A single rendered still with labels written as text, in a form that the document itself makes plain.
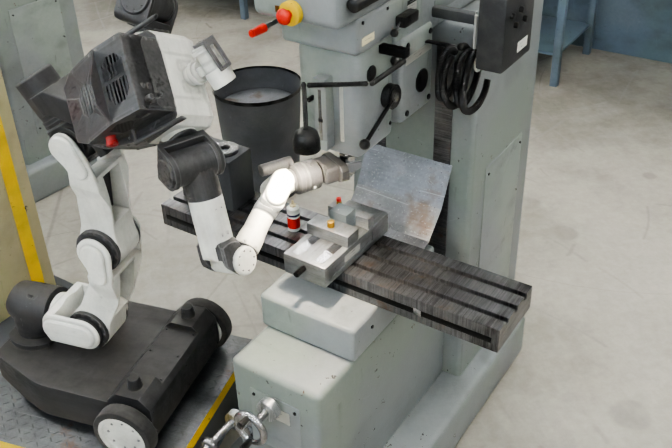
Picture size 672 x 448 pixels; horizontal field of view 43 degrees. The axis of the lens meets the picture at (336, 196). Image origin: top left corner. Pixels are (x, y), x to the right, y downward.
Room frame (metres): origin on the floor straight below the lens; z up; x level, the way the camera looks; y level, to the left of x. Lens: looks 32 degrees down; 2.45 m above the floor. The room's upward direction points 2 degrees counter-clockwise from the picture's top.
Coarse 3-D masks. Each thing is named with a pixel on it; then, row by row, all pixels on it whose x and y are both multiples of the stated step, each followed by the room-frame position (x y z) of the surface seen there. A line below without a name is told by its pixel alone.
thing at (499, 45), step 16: (480, 0) 2.13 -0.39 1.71; (496, 0) 2.11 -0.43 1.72; (512, 0) 2.12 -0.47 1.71; (528, 0) 2.21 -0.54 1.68; (480, 16) 2.13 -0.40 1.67; (496, 16) 2.11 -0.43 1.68; (512, 16) 2.11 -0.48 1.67; (528, 16) 2.19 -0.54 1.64; (480, 32) 2.13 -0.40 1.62; (496, 32) 2.10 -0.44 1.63; (512, 32) 2.14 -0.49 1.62; (528, 32) 2.23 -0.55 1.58; (480, 48) 2.13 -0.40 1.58; (496, 48) 2.10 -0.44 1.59; (512, 48) 2.14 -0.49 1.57; (528, 48) 2.24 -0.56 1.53; (480, 64) 2.13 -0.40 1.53; (496, 64) 2.10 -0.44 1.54
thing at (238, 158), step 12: (228, 144) 2.47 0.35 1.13; (228, 156) 2.41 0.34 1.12; (240, 156) 2.42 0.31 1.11; (228, 168) 2.37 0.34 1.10; (240, 168) 2.41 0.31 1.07; (228, 180) 2.37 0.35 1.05; (240, 180) 2.41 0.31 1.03; (252, 180) 2.46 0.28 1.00; (228, 192) 2.37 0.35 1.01; (240, 192) 2.40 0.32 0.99; (252, 192) 2.45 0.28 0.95; (228, 204) 2.37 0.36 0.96; (240, 204) 2.40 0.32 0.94
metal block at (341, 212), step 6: (342, 204) 2.18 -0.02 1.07; (330, 210) 2.14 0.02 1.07; (336, 210) 2.14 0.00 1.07; (342, 210) 2.14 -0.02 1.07; (348, 210) 2.14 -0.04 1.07; (354, 210) 2.15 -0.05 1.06; (330, 216) 2.14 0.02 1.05; (336, 216) 2.13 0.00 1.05; (342, 216) 2.12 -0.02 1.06; (348, 216) 2.12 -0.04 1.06; (354, 216) 2.15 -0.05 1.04; (348, 222) 2.12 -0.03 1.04; (354, 222) 2.15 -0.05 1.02
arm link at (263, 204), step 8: (272, 176) 1.98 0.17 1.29; (280, 176) 1.99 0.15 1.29; (288, 176) 1.99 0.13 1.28; (272, 184) 1.96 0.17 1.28; (280, 184) 1.97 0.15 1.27; (288, 184) 1.98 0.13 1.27; (264, 192) 1.95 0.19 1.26; (272, 192) 1.95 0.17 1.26; (280, 192) 1.95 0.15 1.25; (288, 192) 1.96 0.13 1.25; (264, 200) 1.93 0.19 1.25; (272, 200) 1.93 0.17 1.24; (280, 200) 1.94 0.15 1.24; (256, 208) 1.93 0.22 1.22; (264, 208) 1.92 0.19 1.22; (272, 208) 1.92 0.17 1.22; (280, 208) 1.93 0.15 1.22; (272, 216) 1.93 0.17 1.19
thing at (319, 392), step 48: (288, 336) 1.97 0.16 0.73; (384, 336) 2.00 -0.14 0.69; (432, 336) 2.27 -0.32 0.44; (240, 384) 1.86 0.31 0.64; (288, 384) 1.77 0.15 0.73; (336, 384) 1.77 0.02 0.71; (384, 384) 2.00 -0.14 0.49; (288, 432) 1.76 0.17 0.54; (336, 432) 1.77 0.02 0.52; (384, 432) 2.00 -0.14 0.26
